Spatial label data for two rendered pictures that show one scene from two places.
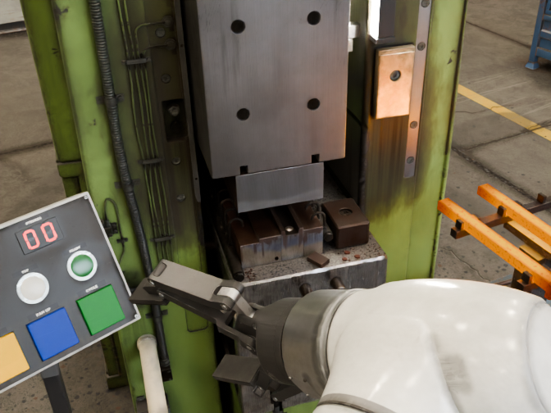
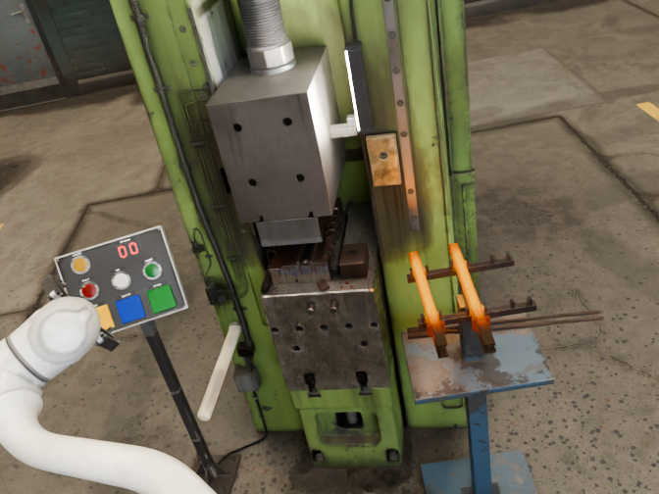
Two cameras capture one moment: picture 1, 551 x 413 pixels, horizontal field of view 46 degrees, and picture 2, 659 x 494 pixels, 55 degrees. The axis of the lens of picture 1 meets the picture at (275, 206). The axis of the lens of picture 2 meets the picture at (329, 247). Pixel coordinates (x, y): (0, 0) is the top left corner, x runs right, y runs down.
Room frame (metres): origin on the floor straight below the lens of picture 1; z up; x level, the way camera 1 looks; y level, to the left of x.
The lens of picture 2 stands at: (-0.23, -0.94, 2.16)
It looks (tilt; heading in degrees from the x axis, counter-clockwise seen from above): 33 degrees down; 28
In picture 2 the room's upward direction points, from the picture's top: 12 degrees counter-clockwise
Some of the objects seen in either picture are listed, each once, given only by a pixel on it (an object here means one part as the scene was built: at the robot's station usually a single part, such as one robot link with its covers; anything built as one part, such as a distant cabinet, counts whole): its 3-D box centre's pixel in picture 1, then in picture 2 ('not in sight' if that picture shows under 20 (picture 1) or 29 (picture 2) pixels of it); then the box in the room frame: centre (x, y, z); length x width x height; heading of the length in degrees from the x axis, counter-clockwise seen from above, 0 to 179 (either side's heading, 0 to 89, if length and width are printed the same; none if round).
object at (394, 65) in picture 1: (393, 82); (383, 160); (1.44, -0.28, 1.27); 0.09 x 0.02 x 0.17; 105
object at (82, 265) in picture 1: (82, 265); (152, 271); (1.02, 0.38, 1.09); 0.05 x 0.03 x 0.04; 105
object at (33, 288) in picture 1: (33, 288); (121, 280); (0.95, 0.46, 1.09); 0.05 x 0.03 x 0.04; 105
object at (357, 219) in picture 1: (344, 222); (354, 261); (1.34, -0.17, 0.95); 0.12 x 0.08 x 0.06; 15
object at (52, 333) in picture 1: (52, 333); (130, 309); (0.92, 0.43, 1.01); 0.07 x 0.05 x 0.07; 130
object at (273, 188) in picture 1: (257, 145); (299, 199); (1.44, 0.04, 1.12); 0.42 x 0.20 x 0.10; 15
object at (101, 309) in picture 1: (100, 309); (162, 298); (0.98, 0.35, 1.01); 0.07 x 0.05 x 0.07; 130
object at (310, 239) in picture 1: (259, 200); (308, 237); (1.44, 0.04, 0.96); 0.42 x 0.20 x 0.09; 15
